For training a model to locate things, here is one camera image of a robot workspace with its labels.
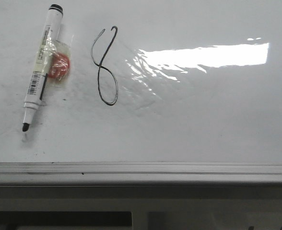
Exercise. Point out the red magnet taped to marker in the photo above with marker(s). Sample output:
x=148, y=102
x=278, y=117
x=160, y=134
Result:
x=59, y=61

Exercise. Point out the white whiteboard marker pen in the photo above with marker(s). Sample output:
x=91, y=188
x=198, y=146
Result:
x=42, y=65

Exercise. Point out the white whiteboard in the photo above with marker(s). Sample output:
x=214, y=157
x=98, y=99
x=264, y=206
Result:
x=200, y=94

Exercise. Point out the black drawn number eight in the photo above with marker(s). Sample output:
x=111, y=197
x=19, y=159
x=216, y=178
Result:
x=100, y=66

